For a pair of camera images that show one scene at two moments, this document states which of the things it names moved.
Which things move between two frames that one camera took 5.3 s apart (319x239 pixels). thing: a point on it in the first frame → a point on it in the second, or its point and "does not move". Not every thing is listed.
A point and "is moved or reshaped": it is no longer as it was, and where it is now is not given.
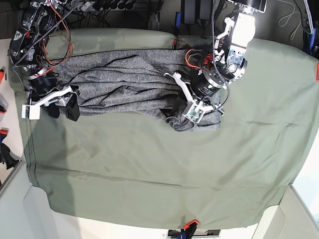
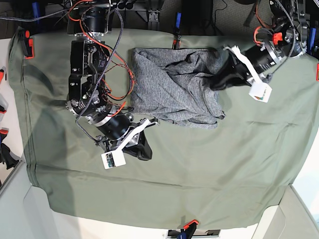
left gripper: [71, 108] → [133, 142]
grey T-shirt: [132, 81] is moved or reshaped
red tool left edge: [2, 71] does not move
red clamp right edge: [317, 78] does not move
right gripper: [204, 83] → [233, 72]
